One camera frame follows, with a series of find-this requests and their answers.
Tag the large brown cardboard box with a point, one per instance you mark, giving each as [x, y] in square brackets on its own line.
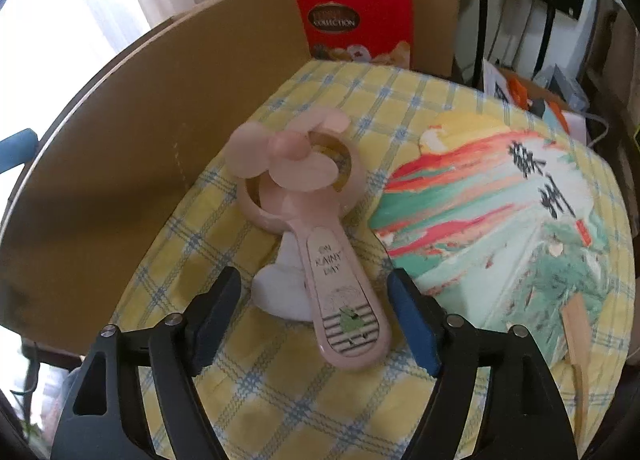
[435, 24]

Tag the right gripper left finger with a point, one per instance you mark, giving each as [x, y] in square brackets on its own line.
[104, 416]

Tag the painted round paper fan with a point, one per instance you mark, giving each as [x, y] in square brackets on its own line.
[499, 224]

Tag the open cardboard box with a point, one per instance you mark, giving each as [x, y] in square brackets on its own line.
[122, 155]

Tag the red collection gift box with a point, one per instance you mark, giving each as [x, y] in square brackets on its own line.
[365, 31]

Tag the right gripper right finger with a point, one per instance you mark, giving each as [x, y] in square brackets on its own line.
[523, 417]

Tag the pink handheld electric fan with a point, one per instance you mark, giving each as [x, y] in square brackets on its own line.
[304, 179]

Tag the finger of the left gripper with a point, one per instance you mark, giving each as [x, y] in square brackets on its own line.
[18, 149]

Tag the white paper shopping bag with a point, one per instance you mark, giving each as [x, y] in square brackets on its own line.
[513, 89]

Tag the yellow plaid cloth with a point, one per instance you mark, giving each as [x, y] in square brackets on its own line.
[269, 393]

